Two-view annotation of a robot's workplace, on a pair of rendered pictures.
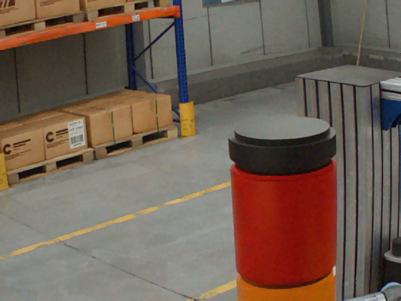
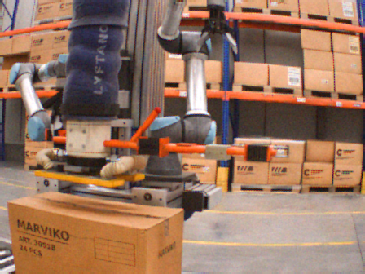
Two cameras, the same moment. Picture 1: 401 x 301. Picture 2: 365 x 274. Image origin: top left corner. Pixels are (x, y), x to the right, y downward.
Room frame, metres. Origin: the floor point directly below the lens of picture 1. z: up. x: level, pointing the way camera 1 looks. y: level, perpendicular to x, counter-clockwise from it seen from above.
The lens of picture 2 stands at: (0.97, -2.75, 1.31)
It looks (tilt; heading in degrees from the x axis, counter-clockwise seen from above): 3 degrees down; 56
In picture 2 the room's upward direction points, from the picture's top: 2 degrees clockwise
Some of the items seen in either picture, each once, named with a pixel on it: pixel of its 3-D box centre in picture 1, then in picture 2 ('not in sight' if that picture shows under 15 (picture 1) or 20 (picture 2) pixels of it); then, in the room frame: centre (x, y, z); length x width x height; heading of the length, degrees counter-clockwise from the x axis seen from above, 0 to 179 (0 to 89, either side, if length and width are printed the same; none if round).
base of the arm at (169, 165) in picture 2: not in sight; (163, 161); (2.20, -0.79, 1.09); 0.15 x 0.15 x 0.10
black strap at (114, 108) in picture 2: not in sight; (89, 108); (1.76, -0.99, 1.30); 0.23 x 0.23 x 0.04
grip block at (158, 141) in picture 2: not in sight; (153, 146); (1.91, -1.19, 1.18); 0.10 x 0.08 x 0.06; 39
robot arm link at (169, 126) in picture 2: not in sight; (166, 132); (2.21, -0.79, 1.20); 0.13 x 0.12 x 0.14; 157
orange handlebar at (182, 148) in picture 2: not in sight; (151, 143); (1.97, -1.07, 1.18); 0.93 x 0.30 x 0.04; 129
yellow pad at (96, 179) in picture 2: not in sight; (76, 173); (1.68, -1.05, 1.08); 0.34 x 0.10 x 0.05; 129
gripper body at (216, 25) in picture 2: not in sight; (215, 19); (2.20, -1.12, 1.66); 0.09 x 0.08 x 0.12; 41
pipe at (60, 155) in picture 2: not in sight; (87, 160); (1.75, -0.99, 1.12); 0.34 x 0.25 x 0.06; 129
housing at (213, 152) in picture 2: not in sight; (217, 152); (2.05, -1.35, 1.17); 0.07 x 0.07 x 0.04; 39
